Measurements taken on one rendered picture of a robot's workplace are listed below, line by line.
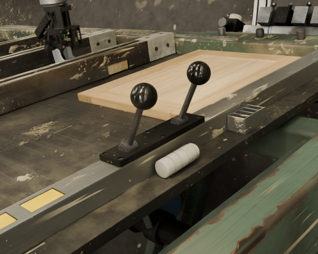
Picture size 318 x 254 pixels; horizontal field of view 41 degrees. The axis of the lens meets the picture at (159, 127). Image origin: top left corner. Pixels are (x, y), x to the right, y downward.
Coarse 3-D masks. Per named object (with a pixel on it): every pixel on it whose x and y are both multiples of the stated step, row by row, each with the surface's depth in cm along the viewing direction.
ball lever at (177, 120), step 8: (192, 64) 66; (200, 64) 65; (192, 72) 65; (200, 72) 65; (208, 72) 65; (192, 80) 65; (200, 80) 65; (192, 88) 68; (192, 96) 69; (184, 104) 70; (184, 112) 71; (176, 120) 72; (184, 120) 73
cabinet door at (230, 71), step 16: (160, 64) 126; (176, 64) 124; (208, 64) 121; (224, 64) 119; (240, 64) 117; (256, 64) 115; (272, 64) 112; (128, 80) 114; (144, 80) 113; (160, 80) 111; (176, 80) 110; (208, 80) 106; (224, 80) 104; (240, 80) 102; (80, 96) 107; (96, 96) 104; (112, 96) 102; (128, 96) 101; (160, 96) 99; (176, 96) 97; (208, 96) 94; (224, 96) 92; (144, 112) 92; (160, 112) 89; (176, 112) 87; (192, 112) 85
